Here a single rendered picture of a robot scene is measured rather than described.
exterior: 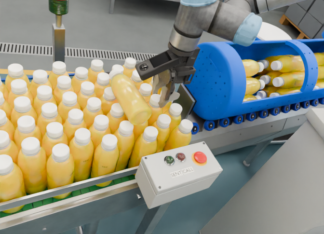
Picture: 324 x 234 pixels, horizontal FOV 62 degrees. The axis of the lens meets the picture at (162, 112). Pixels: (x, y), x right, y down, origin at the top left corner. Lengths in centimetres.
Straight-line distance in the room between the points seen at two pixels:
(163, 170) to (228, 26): 37
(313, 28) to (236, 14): 430
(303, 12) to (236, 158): 330
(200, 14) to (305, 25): 443
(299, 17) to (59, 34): 449
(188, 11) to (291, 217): 89
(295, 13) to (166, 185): 477
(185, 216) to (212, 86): 115
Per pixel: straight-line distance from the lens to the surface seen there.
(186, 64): 76
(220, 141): 115
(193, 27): 67
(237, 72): 91
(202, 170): 72
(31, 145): 70
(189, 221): 192
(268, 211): 132
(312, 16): 500
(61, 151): 69
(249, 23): 66
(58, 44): 110
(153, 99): 82
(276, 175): 125
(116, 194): 86
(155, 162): 69
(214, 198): 207
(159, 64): 71
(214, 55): 95
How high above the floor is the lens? 165
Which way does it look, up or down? 44 degrees down
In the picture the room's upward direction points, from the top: 21 degrees clockwise
